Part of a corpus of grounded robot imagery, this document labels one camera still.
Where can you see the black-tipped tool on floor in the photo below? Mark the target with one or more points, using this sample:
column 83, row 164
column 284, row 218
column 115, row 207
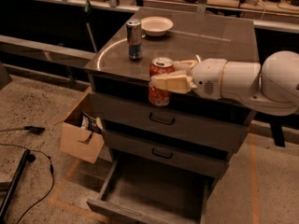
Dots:
column 31, row 129

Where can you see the green-handled tool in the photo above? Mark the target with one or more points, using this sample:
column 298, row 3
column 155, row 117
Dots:
column 87, row 10

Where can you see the white bowl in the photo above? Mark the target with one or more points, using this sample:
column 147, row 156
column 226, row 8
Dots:
column 156, row 26

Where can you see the grey middle drawer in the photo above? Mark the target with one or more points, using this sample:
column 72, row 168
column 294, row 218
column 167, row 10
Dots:
column 197, row 163

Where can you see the grey top drawer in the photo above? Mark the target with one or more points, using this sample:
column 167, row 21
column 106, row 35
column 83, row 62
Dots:
column 201, row 131

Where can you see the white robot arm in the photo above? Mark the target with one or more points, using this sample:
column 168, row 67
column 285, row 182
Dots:
column 271, row 87

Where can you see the cardboard box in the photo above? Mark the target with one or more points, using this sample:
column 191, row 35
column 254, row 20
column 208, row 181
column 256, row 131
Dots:
column 75, row 140

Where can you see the orange soda can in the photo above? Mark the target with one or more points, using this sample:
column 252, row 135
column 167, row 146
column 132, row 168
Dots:
column 160, row 65

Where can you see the grey drawer cabinet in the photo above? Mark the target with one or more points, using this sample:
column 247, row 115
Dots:
column 112, row 72

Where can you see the grey open bottom drawer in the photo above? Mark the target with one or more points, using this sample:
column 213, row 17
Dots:
column 141, row 191

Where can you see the black bar on floor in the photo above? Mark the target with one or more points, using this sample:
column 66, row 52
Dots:
column 8, row 188

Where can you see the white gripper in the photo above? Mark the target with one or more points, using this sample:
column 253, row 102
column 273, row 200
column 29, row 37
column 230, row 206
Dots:
column 207, row 76

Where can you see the silver blue energy can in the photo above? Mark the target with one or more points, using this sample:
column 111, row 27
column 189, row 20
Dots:
column 134, row 39

